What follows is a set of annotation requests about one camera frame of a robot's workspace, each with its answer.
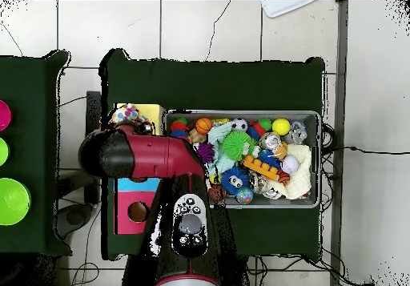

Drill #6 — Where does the polka dot cloth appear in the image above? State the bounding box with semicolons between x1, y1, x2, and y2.
110;102;151;127

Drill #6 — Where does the wooden box with three holes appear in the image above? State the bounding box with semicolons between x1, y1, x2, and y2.
114;103;166;236

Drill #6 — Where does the shallow silver mesh bin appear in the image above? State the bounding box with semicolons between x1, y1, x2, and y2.
164;110;322;209

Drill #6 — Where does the purple spiky toy with eyes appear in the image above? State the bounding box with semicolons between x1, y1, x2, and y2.
196;142;216;164

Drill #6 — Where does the mint green cloth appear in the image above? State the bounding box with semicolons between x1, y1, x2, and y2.
206;122;243;176

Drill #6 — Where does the orange mini basketball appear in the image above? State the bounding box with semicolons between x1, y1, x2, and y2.
195;117;213;135

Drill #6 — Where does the green spiky rubber ball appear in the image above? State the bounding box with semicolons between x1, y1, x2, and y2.
222;130;257;162

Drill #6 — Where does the blue spiky toy with eyes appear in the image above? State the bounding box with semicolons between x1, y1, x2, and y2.
220;166;251;195

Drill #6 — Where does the small soccer ball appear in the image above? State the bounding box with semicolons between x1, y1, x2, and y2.
231;117;249;133

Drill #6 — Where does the orange plastic building brick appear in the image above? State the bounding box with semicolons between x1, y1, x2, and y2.
241;154;279;181

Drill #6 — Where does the dark green tablecloth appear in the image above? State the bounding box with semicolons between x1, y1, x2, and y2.
100;48;326;263
0;50;72;256

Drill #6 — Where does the yellow ball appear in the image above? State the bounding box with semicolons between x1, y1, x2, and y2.
271;118;291;137

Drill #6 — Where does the white baseball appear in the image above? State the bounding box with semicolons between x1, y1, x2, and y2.
281;155;300;175

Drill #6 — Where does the black stand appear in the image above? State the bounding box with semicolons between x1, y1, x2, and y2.
57;90;103;205

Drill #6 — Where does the grey rounded stand foot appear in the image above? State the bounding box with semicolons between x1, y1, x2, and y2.
55;202;94;240

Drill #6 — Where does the white tray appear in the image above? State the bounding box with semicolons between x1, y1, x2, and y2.
260;0;318;18

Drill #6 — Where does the large green bowl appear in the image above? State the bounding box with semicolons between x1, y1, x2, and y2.
0;177;32;227

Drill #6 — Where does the small green bowl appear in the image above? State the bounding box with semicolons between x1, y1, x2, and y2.
0;137;10;167

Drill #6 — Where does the pink bowl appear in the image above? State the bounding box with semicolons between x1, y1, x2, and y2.
0;99;13;132

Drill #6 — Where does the black power cable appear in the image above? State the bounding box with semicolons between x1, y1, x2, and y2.
323;145;410;156

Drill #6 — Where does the grey metal post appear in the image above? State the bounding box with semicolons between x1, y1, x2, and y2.
329;0;349;286

